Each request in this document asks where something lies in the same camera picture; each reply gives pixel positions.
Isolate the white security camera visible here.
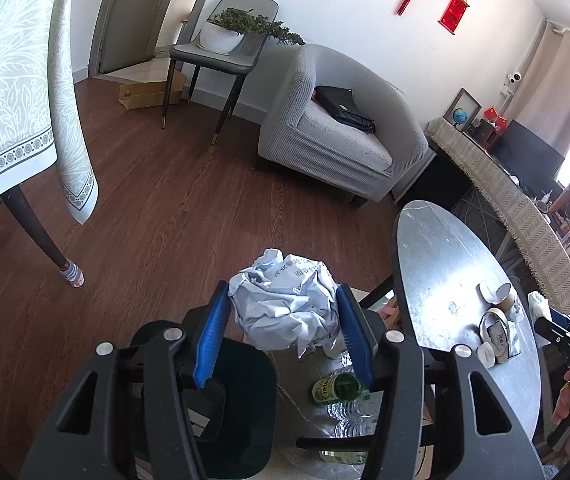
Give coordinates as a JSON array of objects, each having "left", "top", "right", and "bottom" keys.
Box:
[{"left": 501, "top": 72, "right": 522, "bottom": 96}]

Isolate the beige curtain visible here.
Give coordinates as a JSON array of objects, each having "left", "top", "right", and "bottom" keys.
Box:
[{"left": 505, "top": 21, "right": 570, "bottom": 156}]

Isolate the cardboard box on floor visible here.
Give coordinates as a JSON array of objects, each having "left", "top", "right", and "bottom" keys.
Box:
[{"left": 118, "top": 70, "right": 186, "bottom": 110}]

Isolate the beige fringed table runner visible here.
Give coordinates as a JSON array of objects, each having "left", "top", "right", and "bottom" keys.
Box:
[{"left": 426, "top": 117, "right": 570, "bottom": 315}]

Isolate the black handbag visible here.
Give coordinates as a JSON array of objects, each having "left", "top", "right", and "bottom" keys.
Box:
[{"left": 313, "top": 86, "right": 376, "bottom": 134}]

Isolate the grey door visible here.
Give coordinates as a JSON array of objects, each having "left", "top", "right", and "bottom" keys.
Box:
[{"left": 88, "top": 0, "right": 171, "bottom": 77}]

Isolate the paper ball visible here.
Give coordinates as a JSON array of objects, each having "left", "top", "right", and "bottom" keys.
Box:
[{"left": 228, "top": 248, "right": 339, "bottom": 356}]

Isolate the grey dining chair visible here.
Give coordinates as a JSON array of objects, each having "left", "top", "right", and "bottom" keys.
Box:
[{"left": 162, "top": 0, "right": 278, "bottom": 145}]

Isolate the dark green trash bin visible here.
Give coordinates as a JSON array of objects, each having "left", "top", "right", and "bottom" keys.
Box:
[{"left": 123, "top": 320, "right": 276, "bottom": 479}]

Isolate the round grey marble table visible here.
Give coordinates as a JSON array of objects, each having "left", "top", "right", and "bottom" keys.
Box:
[{"left": 392, "top": 200, "right": 541, "bottom": 437}]

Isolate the white plastic lid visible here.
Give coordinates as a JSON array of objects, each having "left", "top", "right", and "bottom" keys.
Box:
[{"left": 476, "top": 341, "right": 496, "bottom": 370}]

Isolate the grey armchair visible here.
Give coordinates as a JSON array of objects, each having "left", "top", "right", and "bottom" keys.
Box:
[{"left": 258, "top": 44, "right": 428, "bottom": 203}]

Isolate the black monitor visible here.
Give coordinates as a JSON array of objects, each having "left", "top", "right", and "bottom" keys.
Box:
[{"left": 490, "top": 120, "right": 565, "bottom": 198}]

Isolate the brown tape roll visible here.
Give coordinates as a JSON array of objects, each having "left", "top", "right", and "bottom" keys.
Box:
[
  {"left": 479, "top": 308, "right": 510, "bottom": 364},
  {"left": 477, "top": 283, "right": 517, "bottom": 312}
]

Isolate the green glass bottle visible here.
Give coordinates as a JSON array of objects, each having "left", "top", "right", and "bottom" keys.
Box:
[{"left": 310, "top": 372, "right": 365, "bottom": 405}]

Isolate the black table leg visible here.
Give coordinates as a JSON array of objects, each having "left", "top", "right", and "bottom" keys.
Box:
[{"left": 0, "top": 185, "right": 84, "bottom": 288}]

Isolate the red scroll right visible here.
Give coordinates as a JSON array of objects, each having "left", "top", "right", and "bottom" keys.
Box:
[{"left": 439, "top": 0, "right": 469, "bottom": 35}]

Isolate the small globe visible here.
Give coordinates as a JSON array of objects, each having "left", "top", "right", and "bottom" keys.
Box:
[{"left": 452, "top": 107, "right": 468, "bottom": 128}]

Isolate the framed picture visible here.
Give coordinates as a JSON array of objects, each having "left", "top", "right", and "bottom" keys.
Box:
[{"left": 443, "top": 88, "right": 481, "bottom": 131}]

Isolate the potted green plant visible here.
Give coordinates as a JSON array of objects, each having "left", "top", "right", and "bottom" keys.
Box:
[{"left": 198, "top": 6, "right": 306, "bottom": 55}]

